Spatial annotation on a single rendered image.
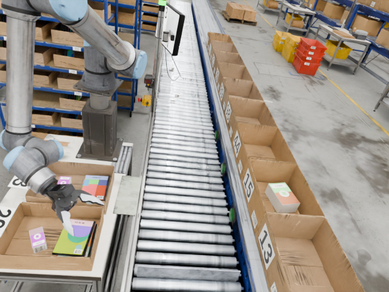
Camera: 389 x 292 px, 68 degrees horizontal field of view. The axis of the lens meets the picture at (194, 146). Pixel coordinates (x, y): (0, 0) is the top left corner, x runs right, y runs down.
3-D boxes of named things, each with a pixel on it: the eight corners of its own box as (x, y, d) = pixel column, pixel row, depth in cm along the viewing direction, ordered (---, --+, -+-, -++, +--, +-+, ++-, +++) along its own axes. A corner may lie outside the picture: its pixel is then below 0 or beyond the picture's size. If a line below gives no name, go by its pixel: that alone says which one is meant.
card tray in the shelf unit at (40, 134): (11, 137, 282) (9, 128, 276) (26, 121, 306) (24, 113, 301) (54, 142, 286) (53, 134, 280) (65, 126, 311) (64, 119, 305)
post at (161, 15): (149, 115, 256) (157, 8, 205) (154, 116, 256) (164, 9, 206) (147, 122, 246) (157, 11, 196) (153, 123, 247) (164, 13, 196)
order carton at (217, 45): (208, 53, 361) (210, 39, 351) (230, 57, 364) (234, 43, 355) (210, 64, 329) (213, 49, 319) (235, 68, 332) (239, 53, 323)
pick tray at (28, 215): (24, 215, 141) (20, 201, 136) (104, 219, 147) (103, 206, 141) (-5, 269, 118) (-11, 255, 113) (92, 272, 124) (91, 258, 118)
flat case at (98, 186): (78, 201, 150) (78, 199, 149) (85, 176, 165) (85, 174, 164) (105, 202, 152) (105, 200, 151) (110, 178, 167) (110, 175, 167)
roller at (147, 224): (138, 222, 155) (138, 216, 152) (230, 229, 162) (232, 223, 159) (136, 230, 151) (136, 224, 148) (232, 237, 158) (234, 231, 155)
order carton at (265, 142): (230, 142, 202) (236, 121, 192) (270, 146, 205) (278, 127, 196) (240, 181, 170) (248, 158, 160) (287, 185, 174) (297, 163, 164)
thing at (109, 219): (48, 137, 199) (47, 133, 197) (132, 146, 206) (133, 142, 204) (-45, 273, 117) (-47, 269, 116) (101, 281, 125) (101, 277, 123)
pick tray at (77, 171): (47, 172, 167) (44, 159, 161) (114, 178, 173) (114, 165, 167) (27, 210, 144) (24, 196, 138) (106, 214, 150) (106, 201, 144)
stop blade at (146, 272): (136, 276, 129) (137, 265, 124) (235, 281, 135) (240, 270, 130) (136, 277, 128) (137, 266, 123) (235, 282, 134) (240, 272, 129)
